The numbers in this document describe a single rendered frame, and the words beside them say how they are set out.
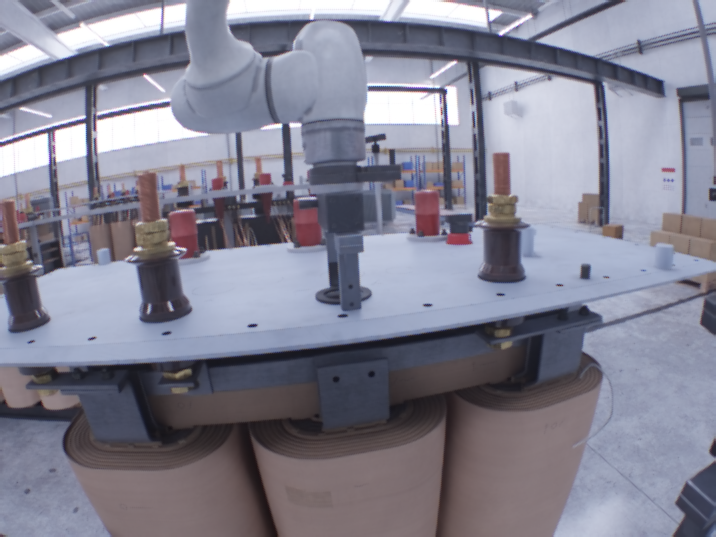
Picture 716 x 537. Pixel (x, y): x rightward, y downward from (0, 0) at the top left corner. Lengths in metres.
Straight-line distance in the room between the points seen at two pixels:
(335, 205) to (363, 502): 0.56
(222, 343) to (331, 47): 0.39
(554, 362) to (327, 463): 0.49
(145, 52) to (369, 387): 9.25
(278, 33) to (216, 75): 8.59
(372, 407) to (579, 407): 0.48
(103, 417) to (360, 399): 0.47
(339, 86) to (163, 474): 0.69
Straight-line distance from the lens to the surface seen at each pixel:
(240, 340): 0.45
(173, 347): 0.47
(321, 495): 0.75
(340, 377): 0.64
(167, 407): 0.81
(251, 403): 0.77
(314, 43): 0.53
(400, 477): 0.76
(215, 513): 0.83
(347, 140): 0.50
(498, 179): 0.62
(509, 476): 0.93
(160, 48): 9.46
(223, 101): 0.53
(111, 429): 0.77
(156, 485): 0.77
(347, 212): 0.48
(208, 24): 0.50
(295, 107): 0.52
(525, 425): 0.83
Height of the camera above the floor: 1.53
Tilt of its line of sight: 13 degrees down
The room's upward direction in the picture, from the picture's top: 3 degrees counter-clockwise
